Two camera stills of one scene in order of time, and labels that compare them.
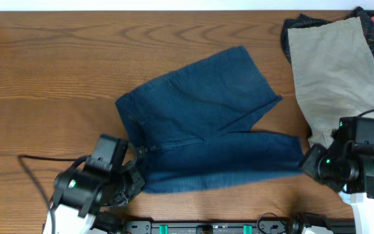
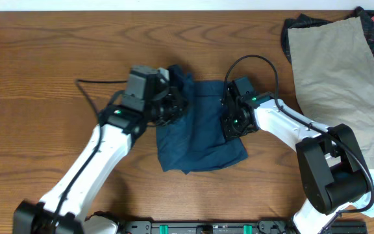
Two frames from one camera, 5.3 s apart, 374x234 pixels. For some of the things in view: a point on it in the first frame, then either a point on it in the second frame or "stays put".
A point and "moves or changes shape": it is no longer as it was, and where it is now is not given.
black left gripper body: [126, 184] → [165, 110]
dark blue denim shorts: [198, 127] moves or changes shape
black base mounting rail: [235, 227] stays put
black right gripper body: [324, 167] → [233, 125]
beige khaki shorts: [337, 76] stays put
